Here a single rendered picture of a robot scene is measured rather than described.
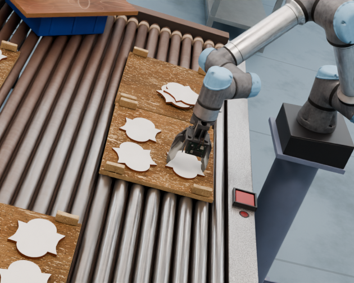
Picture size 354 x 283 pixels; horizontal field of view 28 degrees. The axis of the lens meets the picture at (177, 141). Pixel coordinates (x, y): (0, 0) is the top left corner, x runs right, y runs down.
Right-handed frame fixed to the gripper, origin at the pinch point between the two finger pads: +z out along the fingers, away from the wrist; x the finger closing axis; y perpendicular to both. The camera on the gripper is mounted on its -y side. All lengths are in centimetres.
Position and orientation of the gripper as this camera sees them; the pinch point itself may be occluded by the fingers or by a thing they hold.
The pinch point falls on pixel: (185, 164)
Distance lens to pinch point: 220.5
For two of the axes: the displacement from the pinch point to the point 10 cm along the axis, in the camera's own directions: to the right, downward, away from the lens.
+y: -0.5, 5.4, -8.4
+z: -2.8, 8.0, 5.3
